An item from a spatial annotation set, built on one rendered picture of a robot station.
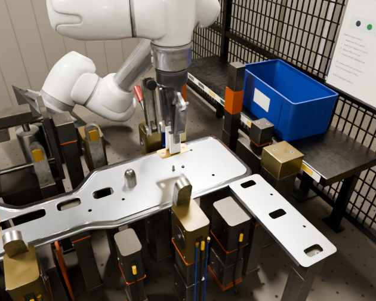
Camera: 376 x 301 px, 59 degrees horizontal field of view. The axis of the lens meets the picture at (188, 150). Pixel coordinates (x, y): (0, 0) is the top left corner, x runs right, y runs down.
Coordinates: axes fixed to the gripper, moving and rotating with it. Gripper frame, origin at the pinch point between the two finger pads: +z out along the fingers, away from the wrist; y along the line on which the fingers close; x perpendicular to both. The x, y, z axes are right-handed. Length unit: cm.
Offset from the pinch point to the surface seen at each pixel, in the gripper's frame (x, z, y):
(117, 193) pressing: -17.0, 10.6, 2.1
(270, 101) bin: 35.0, -1.2, -3.5
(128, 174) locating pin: -13.3, 6.4, 0.9
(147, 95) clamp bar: -0.7, -5.7, -15.6
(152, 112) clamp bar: 0.3, -0.4, -14.7
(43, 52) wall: -9, 62, -263
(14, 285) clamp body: -42.1, 6.0, 21.1
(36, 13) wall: -6, 28, -264
